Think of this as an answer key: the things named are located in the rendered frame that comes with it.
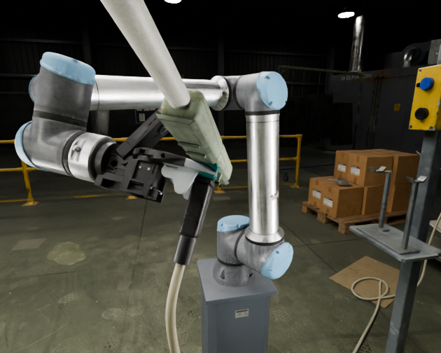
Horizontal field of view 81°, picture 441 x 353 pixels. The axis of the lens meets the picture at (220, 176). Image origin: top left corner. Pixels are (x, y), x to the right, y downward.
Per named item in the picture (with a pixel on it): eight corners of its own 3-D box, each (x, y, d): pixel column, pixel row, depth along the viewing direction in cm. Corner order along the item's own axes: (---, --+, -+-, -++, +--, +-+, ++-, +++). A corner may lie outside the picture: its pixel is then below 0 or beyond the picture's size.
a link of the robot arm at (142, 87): (234, 78, 102) (21, 67, 60) (257, 75, 93) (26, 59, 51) (234, 109, 105) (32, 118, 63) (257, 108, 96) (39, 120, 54)
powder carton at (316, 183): (329, 199, 380) (331, 175, 371) (344, 206, 353) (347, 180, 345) (307, 202, 367) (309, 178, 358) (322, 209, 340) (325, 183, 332)
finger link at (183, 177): (209, 202, 43) (161, 191, 46) (218, 168, 44) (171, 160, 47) (203, 197, 40) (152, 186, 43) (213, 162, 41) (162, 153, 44)
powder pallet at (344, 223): (365, 202, 413) (366, 193, 410) (416, 220, 340) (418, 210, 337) (301, 211, 375) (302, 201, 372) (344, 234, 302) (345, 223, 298)
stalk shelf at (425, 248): (444, 255, 110) (445, 252, 110) (400, 262, 105) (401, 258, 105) (385, 225, 140) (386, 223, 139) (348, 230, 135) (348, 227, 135)
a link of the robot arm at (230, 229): (234, 243, 129) (234, 209, 124) (260, 257, 116) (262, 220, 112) (210, 253, 119) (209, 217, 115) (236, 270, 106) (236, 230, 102)
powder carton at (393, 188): (391, 202, 369) (395, 177, 361) (411, 209, 343) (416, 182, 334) (371, 205, 357) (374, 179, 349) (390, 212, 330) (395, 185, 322)
